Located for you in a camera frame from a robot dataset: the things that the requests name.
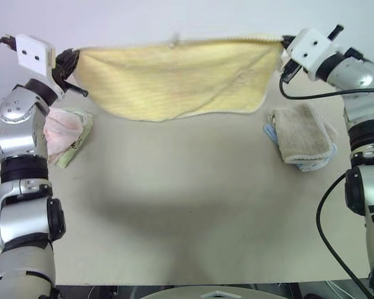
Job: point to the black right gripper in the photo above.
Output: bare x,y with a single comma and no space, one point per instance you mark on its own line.
291,71

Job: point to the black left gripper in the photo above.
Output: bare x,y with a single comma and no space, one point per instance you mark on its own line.
60,70

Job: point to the yellow towel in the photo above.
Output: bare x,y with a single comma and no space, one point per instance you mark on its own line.
174,81

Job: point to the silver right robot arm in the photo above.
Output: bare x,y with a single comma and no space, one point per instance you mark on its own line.
361,78

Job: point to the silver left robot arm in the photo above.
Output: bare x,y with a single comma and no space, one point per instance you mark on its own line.
18,146

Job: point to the folded beige towel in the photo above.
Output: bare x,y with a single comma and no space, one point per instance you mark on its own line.
302,137

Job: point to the crumpled pink cloth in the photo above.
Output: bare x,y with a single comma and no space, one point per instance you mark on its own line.
60,130

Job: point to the pink and green cloth pile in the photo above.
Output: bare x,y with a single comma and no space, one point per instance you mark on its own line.
78,144

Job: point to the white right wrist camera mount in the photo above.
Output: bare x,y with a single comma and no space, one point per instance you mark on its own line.
311,46

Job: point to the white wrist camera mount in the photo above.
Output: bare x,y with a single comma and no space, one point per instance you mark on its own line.
31,54
311,46

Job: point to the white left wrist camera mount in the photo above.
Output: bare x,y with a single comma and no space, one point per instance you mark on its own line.
31,54

